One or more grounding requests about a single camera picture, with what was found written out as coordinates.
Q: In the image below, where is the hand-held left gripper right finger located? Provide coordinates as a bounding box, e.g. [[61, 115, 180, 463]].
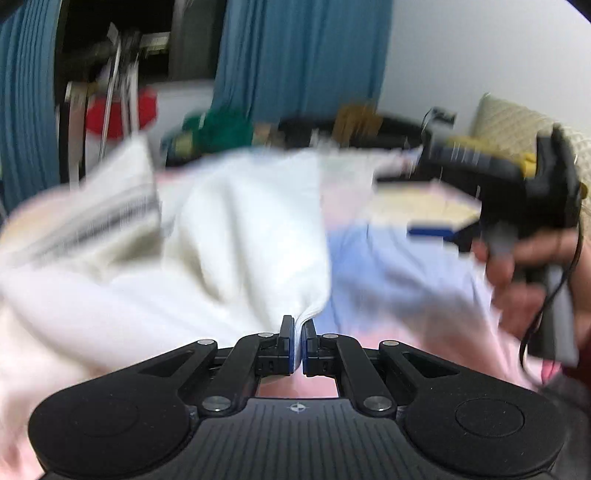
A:
[[301, 318, 459, 414]]

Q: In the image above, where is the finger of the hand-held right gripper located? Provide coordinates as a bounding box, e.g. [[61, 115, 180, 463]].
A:
[[408, 222, 484, 254], [375, 172, 483, 198]]

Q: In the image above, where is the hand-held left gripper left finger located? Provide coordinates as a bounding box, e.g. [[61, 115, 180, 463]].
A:
[[139, 316, 297, 414]]

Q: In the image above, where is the white garment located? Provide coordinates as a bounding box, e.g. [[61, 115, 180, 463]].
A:
[[0, 147, 334, 374]]

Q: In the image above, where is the person's right hand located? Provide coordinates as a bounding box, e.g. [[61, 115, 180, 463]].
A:
[[472, 228, 581, 343]]

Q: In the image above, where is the dark low furniture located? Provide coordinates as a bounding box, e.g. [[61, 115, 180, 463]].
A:
[[276, 114, 428, 149]]

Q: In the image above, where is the beige quilted pillow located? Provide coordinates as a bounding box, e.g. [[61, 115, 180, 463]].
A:
[[470, 91, 591, 160]]

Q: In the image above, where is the brown basket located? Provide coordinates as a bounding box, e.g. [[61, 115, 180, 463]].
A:
[[335, 104, 385, 136]]

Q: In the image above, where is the blue curtain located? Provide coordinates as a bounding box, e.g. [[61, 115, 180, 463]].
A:
[[0, 0, 64, 217], [213, 0, 394, 127]]

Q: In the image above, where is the green cloth bundle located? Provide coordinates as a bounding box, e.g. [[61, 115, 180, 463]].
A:
[[183, 107, 254, 149]]

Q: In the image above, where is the white striped cloth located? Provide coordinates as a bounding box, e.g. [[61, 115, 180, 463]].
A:
[[0, 133, 163, 280]]

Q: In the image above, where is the red round object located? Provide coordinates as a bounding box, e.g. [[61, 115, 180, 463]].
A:
[[86, 87, 158, 139]]

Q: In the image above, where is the metal drying rack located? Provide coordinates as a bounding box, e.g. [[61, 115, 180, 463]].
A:
[[65, 25, 141, 153]]

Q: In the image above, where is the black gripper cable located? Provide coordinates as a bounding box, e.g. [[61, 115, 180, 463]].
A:
[[518, 228, 583, 376]]

